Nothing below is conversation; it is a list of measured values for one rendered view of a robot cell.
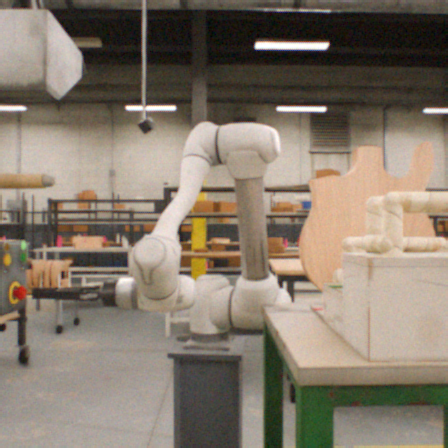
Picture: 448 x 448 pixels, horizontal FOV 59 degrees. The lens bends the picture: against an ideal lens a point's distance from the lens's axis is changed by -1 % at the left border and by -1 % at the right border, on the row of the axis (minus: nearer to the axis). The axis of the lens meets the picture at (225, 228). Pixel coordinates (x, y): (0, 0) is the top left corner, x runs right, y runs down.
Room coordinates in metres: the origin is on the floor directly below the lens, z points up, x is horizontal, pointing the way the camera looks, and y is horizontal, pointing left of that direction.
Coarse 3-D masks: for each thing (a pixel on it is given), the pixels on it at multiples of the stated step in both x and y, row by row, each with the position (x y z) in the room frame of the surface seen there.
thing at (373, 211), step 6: (366, 204) 0.75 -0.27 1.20; (372, 204) 0.74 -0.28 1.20; (366, 210) 0.75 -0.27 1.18; (372, 210) 0.74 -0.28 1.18; (378, 210) 0.74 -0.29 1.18; (366, 216) 0.75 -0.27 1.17; (372, 216) 0.74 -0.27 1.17; (378, 216) 0.74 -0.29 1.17; (366, 222) 0.75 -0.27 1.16; (372, 222) 0.74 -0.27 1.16; (378, 222) 0.74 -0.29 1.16; (366, 228) 0.75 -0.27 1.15; (372, 228) 0.74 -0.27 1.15; (378, 228) 0.74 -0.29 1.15; (366, 234) 0.75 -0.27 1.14; (372, 234) 0.74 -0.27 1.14; (378, 234) 0.74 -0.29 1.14; (366, 252) 0.76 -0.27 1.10; (372, 252) 0.74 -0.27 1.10
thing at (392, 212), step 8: (392, 200) 0.66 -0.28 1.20; (384, 208) 0.67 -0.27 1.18; (392, 208) 0.66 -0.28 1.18; (400, 208) 0.66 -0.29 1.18; (384, 216) 0.67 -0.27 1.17; (392, 216) 0.66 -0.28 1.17; (400, 216) 0.66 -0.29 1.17; (384, 224) 0.67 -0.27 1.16; (392, 224) 0.66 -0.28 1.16; (400, 224) 0.66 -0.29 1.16; (384, 232) 0.67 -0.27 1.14; (392, 232) 0.66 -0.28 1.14; (400, 232) 0.66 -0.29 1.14; (392, 240) 0.66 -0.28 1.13; (400, 240) 0.66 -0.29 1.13; (392, 248) 0.66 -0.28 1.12; (400, 248) 0.66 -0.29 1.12; (384, 256) 0.67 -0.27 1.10; (392, 256) 0.66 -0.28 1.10; (400, 256) 0.66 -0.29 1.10
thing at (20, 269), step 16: (0, 240) 1.07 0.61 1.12; (16, 240) 1.11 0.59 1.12; (0, 256) 1.02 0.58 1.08; (16, 256) 1.10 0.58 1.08; (0, 272) 1.02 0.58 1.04; (16, 272) 1.10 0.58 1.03; (0, 288) 1.02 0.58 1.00; (16, 288) 1.10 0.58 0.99; (0, 304) 1.02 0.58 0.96; (16, 304) 1.10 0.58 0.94
